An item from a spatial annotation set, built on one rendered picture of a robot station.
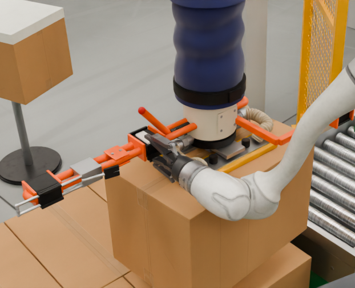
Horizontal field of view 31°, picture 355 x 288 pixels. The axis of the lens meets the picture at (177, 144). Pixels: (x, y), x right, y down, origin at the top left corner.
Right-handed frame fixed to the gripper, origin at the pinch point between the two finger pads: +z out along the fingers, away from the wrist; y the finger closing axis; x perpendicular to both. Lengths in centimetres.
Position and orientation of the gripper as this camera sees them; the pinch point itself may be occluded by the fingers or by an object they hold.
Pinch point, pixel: (146, 143)
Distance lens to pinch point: 189.6
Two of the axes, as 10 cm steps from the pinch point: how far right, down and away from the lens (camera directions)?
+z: -6.2, -4.0, 6.7
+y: 0.5, 8.4, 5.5
